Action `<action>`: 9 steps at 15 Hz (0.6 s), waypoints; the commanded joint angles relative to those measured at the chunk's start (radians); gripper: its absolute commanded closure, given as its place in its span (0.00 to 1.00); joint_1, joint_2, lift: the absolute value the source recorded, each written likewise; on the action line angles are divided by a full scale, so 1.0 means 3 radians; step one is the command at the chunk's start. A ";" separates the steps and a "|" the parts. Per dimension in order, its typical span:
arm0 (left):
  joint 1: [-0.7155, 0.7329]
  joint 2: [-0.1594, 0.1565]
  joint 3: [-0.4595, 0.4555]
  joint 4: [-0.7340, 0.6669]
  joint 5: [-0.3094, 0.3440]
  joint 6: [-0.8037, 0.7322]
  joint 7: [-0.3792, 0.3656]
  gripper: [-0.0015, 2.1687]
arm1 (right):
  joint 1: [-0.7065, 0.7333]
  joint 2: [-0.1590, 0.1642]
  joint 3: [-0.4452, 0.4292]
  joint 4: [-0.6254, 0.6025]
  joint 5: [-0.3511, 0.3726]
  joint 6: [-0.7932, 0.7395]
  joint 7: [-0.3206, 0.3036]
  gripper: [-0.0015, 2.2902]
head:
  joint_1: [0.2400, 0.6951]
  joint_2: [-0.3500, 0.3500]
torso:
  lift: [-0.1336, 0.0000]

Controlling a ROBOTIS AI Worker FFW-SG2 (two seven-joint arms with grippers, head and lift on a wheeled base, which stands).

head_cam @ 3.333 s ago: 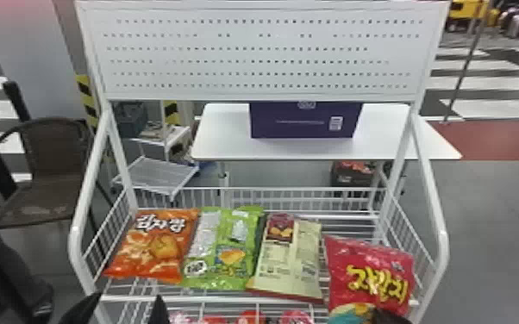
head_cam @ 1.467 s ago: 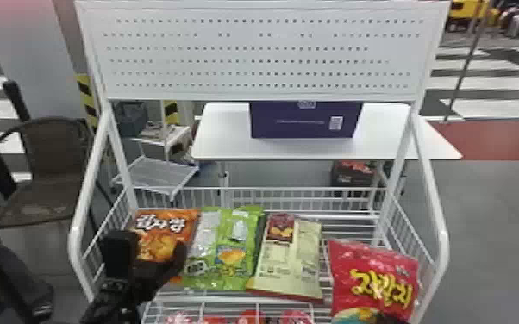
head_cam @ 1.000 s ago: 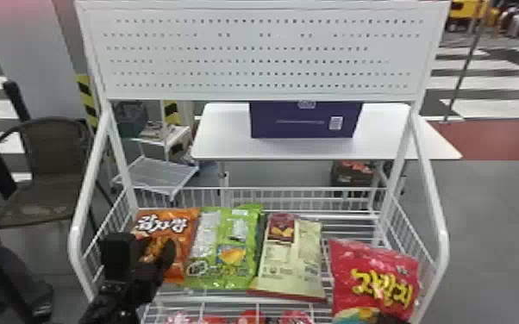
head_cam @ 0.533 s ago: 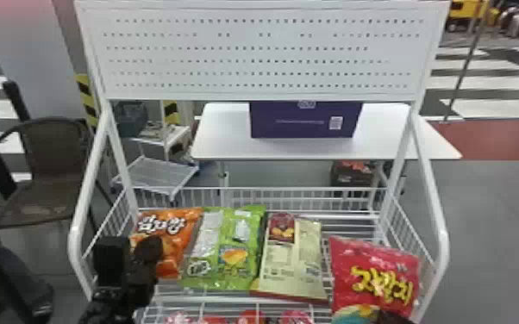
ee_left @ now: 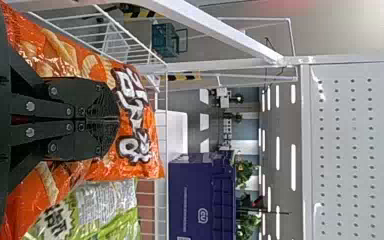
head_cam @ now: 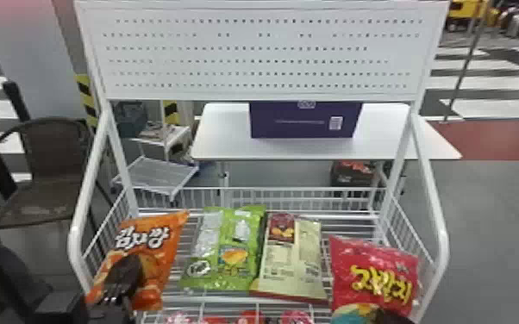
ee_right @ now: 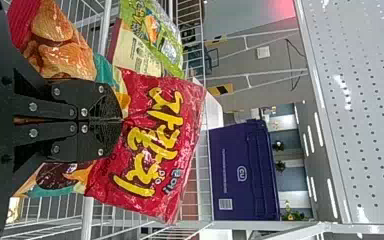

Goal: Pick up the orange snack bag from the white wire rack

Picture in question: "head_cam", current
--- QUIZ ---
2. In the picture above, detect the small white wire rack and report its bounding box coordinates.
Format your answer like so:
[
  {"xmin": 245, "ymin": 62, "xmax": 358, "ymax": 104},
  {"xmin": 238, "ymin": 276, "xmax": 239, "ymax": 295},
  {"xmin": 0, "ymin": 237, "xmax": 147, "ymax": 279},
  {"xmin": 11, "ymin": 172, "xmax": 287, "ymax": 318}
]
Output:
[{"xmin": 109, "ymin": 124, "xmax": 200, "ymax": 203}]

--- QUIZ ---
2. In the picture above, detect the red snack packet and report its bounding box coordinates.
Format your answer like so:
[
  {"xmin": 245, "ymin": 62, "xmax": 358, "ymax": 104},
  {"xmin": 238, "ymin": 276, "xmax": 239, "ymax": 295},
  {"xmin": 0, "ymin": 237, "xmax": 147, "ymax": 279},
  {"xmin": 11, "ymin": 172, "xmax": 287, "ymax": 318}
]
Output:
[{"xmin": 328, "ymin": 234, "xmax": 422, "ymax": 318}]

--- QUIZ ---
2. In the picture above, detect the orange snack packet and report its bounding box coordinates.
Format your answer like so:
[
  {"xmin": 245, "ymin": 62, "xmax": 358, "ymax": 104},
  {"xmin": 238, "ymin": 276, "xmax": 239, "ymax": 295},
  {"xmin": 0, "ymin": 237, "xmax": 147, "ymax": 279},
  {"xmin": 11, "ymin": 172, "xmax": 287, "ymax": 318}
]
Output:
[{"xmin": 84, "ymin": 209, "xmax": 191, "ymax": 313}]

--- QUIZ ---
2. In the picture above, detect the green snack packet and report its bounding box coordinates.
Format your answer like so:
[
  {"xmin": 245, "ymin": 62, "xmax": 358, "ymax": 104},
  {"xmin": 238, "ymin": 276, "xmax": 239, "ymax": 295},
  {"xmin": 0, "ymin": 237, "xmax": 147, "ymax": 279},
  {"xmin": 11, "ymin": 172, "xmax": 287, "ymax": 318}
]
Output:
[{"xmin": 178, "ymin": 205, "xmax": 268, "ymax": 292}]

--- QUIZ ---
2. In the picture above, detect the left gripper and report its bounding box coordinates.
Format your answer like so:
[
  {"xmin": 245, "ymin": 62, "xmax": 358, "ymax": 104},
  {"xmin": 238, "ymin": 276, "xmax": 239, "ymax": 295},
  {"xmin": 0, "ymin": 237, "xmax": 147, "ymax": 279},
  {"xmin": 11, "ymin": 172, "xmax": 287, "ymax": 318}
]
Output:
[{"xmin": 103, "ymin": 254, "xmax": 146, "ymax": 298}]

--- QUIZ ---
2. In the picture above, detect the black chair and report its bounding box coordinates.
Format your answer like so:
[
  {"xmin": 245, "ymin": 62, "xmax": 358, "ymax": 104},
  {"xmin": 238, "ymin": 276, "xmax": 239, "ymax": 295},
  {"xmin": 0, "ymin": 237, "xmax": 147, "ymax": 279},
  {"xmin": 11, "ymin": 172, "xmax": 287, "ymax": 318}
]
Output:
[{"xmin": 0, "ymin": 116, "xmax": 109, "ymax": 229}]

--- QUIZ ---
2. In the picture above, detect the teal snack packet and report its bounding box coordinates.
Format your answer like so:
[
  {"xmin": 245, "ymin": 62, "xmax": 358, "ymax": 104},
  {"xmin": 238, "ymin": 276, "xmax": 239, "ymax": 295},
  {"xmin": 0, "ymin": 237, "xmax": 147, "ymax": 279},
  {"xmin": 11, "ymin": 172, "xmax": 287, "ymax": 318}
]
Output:
[{"xmin": 330, "ymin": 302, "xmax": 382, "ymax": 324}]

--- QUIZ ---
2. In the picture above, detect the purple box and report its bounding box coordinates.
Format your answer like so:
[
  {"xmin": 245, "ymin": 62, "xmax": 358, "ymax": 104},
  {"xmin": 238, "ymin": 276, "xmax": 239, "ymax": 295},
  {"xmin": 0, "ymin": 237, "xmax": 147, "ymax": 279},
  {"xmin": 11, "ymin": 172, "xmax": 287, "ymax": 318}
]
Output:
[{"xmin": 248, "ymin": 101, "xmax": 364, "ymax": 140}]

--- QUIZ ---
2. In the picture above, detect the black box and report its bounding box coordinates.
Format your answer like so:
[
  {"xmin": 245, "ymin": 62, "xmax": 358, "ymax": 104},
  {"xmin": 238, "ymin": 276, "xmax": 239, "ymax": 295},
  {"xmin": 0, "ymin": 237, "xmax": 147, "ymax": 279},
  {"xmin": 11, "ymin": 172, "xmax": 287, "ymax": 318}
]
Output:
[{"xmin": 329, "ymin": 159, "xmax": 379, "ymax": 188}]

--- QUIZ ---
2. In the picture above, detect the beige snack packet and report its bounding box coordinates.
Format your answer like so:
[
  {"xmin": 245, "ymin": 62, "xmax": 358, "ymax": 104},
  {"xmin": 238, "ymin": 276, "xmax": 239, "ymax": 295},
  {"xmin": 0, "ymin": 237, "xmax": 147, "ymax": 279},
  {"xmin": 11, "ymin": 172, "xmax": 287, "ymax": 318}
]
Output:
[{"xmin": 248, "ymin": 212, "xmax": 330, "ymax": 304}]

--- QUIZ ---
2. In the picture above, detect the yellow black striped post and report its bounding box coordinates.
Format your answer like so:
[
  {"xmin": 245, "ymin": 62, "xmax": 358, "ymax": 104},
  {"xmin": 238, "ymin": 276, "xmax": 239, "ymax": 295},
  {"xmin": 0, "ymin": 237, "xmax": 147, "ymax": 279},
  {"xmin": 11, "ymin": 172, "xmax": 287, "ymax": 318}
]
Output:
[
  {"xmin": 162, "ymin": 99, "xmax": 180, "ymax": 127},
  {"xmin": 74, "ymin": 72, "xmax": 99, "ymax": 129}
]

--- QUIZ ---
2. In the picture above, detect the white side table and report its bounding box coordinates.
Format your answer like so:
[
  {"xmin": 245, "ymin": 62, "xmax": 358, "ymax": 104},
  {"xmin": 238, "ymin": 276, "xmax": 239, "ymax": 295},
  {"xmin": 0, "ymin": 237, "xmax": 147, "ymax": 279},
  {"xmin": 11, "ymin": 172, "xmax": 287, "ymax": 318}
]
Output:
[{"xmin": 190, "ymin": 102, "xmax": 464, "ymax": 200}]

